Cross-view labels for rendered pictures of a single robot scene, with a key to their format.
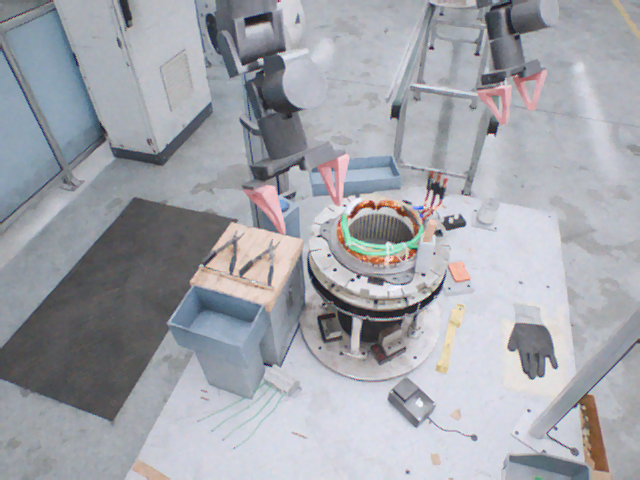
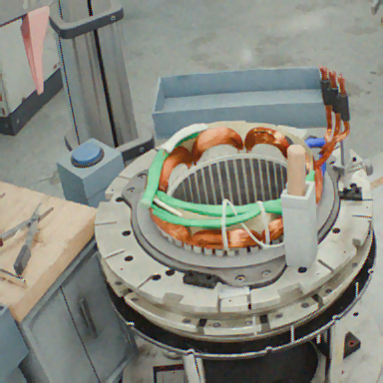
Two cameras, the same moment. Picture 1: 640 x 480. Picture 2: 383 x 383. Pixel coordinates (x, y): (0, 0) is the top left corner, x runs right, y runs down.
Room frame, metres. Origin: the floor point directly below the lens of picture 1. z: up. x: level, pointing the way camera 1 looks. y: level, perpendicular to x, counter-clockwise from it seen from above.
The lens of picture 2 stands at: (-0.07, -0.30, 1.70)
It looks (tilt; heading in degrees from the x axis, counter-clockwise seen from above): 36 degrees down; 17
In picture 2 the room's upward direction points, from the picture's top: 10 degrees counter-clockwise
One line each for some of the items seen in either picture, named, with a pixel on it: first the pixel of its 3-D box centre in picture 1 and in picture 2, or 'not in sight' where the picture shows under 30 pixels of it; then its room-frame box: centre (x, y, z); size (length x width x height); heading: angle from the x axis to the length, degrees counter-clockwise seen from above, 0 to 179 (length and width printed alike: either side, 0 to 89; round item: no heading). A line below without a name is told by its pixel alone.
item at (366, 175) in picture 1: (352, 207); (253, 167); (0.99, -0.08, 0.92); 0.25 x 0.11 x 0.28; 98
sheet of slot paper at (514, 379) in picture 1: (535, 344); not in sight; (0.59, -0.57, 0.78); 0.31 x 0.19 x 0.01; 164
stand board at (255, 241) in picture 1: (249, 263); (5, 245); (0.65, 0.17, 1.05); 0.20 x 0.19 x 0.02; 161
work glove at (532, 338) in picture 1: (532, 339); not in sight; (0.60, -0.56, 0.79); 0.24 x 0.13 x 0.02; 164
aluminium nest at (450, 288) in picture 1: (453, 276); not in sight; (0.82, -0.38, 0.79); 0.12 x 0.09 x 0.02; 9
